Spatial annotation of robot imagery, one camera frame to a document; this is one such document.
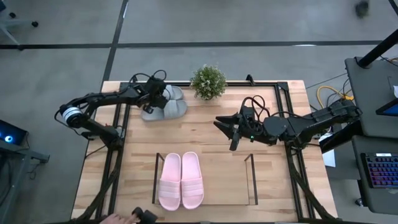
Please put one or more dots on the office chair base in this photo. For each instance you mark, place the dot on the office chair base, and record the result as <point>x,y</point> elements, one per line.
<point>18,22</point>

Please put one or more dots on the grey rubber slide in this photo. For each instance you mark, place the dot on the grey rubber slide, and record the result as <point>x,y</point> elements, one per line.
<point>174,110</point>
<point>175,92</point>

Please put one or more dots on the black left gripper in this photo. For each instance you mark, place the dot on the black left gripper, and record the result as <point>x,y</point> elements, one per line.
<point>152,88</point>

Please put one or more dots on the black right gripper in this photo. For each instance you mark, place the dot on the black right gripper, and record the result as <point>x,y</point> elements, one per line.
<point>250,124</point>

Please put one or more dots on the black computer monitor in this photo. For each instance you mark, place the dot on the black computer monitor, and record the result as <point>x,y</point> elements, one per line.
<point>390,109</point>

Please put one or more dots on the pink rubber slide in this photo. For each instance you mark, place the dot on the pink rubber slide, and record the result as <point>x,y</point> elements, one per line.
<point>192,180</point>
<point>169,180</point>

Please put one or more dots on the white paper sheet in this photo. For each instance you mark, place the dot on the white paper sheet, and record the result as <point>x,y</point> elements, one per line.
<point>395,91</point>
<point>329,157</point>

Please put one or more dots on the backlit computer keyboard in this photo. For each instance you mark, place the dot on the backlit computer keyboard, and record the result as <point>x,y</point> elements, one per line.
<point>382,171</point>

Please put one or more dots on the computer with blue light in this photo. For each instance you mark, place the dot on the computer with blue light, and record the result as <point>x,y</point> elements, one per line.
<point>15,132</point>

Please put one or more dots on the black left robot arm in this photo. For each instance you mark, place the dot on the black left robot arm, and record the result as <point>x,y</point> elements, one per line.
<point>102,98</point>

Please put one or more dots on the person's hand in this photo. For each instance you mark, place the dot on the person's hand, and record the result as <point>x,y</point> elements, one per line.
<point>115,219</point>

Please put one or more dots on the black desk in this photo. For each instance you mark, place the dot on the black desk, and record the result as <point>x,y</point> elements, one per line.
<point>370,93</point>
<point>373,202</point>

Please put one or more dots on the small green potted plant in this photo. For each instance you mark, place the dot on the small green potted plant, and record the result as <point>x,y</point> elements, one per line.
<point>208,82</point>

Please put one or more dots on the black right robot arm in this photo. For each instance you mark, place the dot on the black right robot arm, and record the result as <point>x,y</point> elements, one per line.
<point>311,126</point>

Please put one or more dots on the black upright post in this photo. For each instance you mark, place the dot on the black upright post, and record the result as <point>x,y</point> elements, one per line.
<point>376,49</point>

